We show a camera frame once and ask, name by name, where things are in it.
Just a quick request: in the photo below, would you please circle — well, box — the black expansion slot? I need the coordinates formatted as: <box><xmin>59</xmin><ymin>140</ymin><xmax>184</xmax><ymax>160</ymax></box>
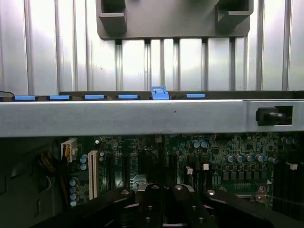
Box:
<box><xmin>106</xmin><ymin>153</ymin><xmax>115</xmax><ymax>191</ymax></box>
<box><xmin>169</xmin><ymin>153</ymin><xmax>178</xmax><ymax>186</ymax></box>
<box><xmin>122</xmin><ymin>152</ymin><xmax>131</xmax><ymax>189</ymax></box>

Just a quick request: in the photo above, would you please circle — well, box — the white expansion slot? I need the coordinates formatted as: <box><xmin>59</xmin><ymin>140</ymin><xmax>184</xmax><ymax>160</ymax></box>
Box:
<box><xmin>87</xmin><ymin>149</ymin><xmax>99</xmax><ymax>200</ymax></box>

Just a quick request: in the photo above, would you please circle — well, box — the green motherboard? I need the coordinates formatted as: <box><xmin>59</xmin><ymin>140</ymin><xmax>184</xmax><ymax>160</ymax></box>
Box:
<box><xmin>59</xmin><ymin>134</ymin><xmax>304</xmax><ymax>214</ymax></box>

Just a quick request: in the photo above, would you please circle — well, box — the open black PC case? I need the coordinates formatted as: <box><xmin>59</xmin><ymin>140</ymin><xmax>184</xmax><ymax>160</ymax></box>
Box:
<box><xmin>0</xmin><ymin>90</ymin><xmax>304</xmax><ymax>228</ymax></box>

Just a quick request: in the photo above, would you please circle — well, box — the black RAM slot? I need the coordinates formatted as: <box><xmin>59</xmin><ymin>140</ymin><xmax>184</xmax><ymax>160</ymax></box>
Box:
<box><xmin>273</xmin><ymin>161</ymin><xmax>289</xmax><ymax>211</ymax></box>
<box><xmin>288</xmin><ymin>163</ymin><xmax>304</xmax><ymax>212</ymax></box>

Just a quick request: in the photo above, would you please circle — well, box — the white power connector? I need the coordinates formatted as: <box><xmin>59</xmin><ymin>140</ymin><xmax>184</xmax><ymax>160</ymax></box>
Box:
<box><xmin>60</xmin><ymin>139</ymin><xmax>78</xmax><ymax>164</ymax></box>

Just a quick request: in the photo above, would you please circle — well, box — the black case knob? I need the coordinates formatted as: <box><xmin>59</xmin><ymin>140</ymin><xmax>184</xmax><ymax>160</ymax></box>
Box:
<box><xmin>256</xmin><ymin>106</ymin><xmax>287</xmax><ymax>126</ymax></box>

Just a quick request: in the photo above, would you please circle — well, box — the silver power supply unit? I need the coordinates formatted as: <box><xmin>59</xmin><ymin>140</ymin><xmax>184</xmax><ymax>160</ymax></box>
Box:
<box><xmin>0</xmin><ymin>136</ymin><xmax>60</xmax><ymax>228</ymax></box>

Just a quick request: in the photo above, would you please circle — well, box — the grey plastic parts rack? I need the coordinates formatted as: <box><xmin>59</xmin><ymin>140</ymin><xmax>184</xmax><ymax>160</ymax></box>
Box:
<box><xmin>96</xmin><ymin>0</ymin><xmax>251</xmax><ymax>40</ymax></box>

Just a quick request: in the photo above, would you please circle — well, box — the power supply wire bundle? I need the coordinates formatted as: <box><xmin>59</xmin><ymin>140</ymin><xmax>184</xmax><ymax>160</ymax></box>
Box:
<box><xmin>35</xmin><ymin>151</ymin><xmax>72</xmax><ymax>207</ymax></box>

